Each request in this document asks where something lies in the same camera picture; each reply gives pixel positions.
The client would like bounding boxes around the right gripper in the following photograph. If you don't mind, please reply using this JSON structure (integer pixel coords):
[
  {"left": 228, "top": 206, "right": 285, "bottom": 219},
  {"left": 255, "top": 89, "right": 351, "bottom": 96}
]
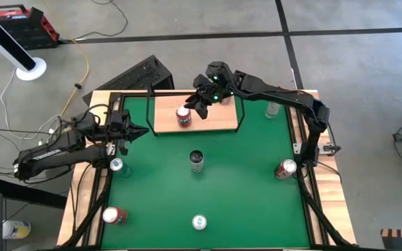
[{"left": 183, "top": 75, "right": 223, "bottom": 121}]

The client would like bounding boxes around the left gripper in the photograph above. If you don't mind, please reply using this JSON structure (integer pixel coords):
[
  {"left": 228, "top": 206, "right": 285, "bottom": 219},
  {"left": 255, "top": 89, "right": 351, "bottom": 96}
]
[{"left": 109, "top": 109, "right": 150, "bottom": 156}]

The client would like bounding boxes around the red Fanta can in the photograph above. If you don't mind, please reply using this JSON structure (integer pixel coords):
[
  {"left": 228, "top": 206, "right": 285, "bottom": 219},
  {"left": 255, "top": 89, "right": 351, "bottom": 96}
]
[
  {"left": 102, "top": 206, "right": 129, "bottom": 226},
  {"left": 175, "top": 105, "right": 192, "bottom": 128}
]

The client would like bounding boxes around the blue silver energy drink can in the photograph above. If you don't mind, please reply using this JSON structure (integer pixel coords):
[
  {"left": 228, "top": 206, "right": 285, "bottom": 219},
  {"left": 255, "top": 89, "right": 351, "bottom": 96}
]
[{"left": 109, "top": 157, "right": 133, "bottom": 178}]

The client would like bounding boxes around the tall silver green-print can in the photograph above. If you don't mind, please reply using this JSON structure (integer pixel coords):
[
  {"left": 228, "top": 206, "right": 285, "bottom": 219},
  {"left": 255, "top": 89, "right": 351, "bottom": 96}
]
[{"left": 189, "top": 149, "right": 205, "bottom": 174}]

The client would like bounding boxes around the tall white drink can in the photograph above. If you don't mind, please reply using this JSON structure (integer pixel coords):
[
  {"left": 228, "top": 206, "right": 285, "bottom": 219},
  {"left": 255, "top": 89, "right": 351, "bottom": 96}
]
[{"left": 264, "top": 101, "right": 281, "bottom": 120}]

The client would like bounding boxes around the red and white soda can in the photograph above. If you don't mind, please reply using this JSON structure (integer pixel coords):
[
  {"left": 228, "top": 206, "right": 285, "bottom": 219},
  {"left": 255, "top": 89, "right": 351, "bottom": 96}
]
[{"left": 274, "top": 158, "right": 298, "bottom": 181}]

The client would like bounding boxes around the Red Bull sugarfree can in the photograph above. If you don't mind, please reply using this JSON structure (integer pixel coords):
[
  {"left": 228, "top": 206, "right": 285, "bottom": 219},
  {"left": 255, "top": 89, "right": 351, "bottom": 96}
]
[{"left": 191, "top": 213, "right": 208, "bottom": 231}]

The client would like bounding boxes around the green table mat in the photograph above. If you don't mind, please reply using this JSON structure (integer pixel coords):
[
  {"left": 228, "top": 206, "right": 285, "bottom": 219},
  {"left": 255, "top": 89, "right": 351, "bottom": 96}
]
[{"left": 101, "top": 96, "right": 312, "bottom": 249}]

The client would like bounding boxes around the black floor beam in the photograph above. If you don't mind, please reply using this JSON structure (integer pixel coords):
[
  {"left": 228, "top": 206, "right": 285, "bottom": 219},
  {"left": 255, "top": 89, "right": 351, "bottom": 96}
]
[{"left": 0, "top": 176, "right": 68, "bottom": 210}]

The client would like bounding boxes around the red and black tool case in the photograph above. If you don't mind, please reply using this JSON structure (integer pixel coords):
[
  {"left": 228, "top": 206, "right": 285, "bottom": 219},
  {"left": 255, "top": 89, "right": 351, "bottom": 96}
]
[{"left": 0, "top": 3, "right": 61, "bottom": 50}]

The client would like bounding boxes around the white yellow wipes canister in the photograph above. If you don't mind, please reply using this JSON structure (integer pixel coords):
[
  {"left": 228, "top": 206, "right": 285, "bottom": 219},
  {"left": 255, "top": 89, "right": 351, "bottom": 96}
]
[{"left": 1, "top": 219, "right": 32, "bottom": 241}]

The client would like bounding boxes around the white floor stand black panel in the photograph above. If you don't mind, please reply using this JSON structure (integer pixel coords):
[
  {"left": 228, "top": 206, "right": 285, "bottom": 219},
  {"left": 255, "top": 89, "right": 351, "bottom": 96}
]
[{"left": 0, "top": 3, "right": 47, "bottom": 82}]

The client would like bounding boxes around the yellow cable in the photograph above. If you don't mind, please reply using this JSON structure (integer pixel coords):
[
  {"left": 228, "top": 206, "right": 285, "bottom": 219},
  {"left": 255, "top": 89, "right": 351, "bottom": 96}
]
[{"left": 42, "top": 0, "right": 91, "bottom": 118}]

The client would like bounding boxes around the thin black floor cable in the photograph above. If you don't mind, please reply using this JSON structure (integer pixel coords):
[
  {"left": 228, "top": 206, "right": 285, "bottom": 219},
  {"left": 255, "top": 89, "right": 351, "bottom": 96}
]
[{"left": 63, "top": 0, "right": 129, "bottom": 45}]

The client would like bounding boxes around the white cable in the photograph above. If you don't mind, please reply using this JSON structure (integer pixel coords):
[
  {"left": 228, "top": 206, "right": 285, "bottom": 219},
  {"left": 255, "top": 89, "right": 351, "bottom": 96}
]
[{"left": 0, "top": 68, "right": 62, "bottom": 140}]

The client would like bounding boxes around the black table cable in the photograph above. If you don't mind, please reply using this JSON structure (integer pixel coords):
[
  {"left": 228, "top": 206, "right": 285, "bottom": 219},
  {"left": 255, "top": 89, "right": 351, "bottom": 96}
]
[{"left": 318, "top": 160, "right": 343, "bottom": 184}]

